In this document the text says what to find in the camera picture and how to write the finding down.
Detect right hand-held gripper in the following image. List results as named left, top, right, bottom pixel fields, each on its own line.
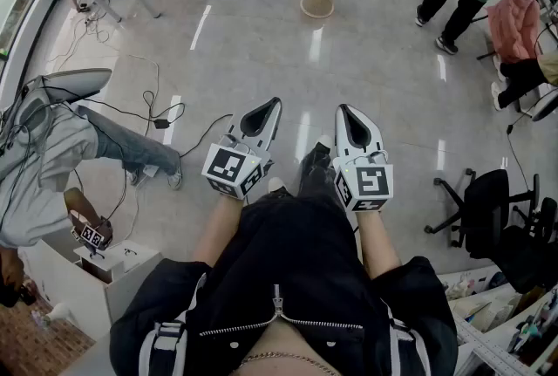
left=333, top=103, right=395, bottom=214

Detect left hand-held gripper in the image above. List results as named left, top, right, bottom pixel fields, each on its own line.
left=201, top=97, right=283, bottom=202

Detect person's left forearm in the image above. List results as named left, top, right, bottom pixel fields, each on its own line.
left=193, top=193, right=245, bottom=266

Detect person's right forearm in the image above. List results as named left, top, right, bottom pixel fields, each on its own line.
left=355, top=210, right=402, bottom=279

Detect person's black trousers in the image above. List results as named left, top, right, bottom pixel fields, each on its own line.
left=297, top=141, right=339, bottom=201

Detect person's black zip jacket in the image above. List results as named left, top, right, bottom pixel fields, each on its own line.
left=108, top=190, right=459, bottom=376

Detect black office chair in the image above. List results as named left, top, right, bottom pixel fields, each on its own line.
left=424, top=167, right=511, bottom=260
left=496, top=173, right=558, bottom=295

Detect grey pointed device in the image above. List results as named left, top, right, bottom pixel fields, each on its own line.
left=25, top=67, right=113, bottom=105

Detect pink jacket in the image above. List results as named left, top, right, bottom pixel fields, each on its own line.
left=487, top=0, right=541, bottom=65

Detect white cabinet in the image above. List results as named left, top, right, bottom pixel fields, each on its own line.
left=17, top=238, right=165, bottom=343

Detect white storage shelf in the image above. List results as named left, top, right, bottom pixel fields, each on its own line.
left=435, top=264, right=558, bottom=376

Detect person's gold chain necklace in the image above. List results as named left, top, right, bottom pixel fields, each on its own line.
left=237, top=350, right=339, bottom=376

